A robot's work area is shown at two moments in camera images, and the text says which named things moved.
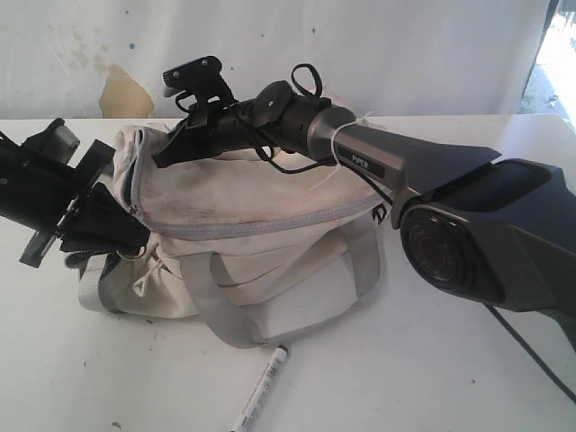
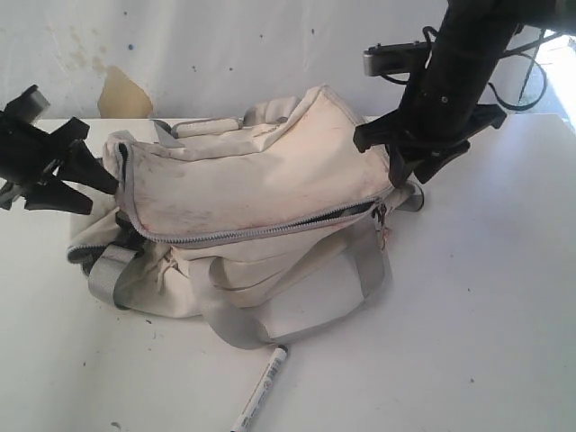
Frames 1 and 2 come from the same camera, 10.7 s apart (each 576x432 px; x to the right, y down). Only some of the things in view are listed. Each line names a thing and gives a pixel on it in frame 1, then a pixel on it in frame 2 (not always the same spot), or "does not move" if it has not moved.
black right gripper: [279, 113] → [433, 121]
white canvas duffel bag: [253, 247] does not move
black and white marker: [260, 390] does not move
